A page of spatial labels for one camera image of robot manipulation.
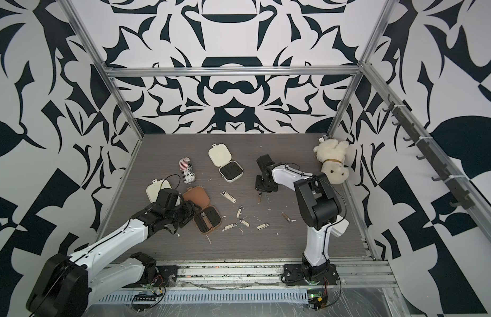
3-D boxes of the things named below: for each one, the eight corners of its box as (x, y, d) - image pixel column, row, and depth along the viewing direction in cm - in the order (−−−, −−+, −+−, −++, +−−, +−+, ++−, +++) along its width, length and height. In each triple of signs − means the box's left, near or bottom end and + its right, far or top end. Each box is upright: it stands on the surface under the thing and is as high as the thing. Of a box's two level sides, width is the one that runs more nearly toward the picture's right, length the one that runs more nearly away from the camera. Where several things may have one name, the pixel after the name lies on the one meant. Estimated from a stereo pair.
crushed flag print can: (186, 185, 100) (184, 181, 98) (178, 163, 109) (176, 159, 106) (198, 180, 102) (197, 177, 99) (189, 159, 111) (188, 155, 108)
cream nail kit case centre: (224, 186, 99) (223, 180, 95) (205, 154, 112) (204, 147, 108) (245, 175, 103) (245, 169, 99) (225, 146, 116) (224, 139, 112)
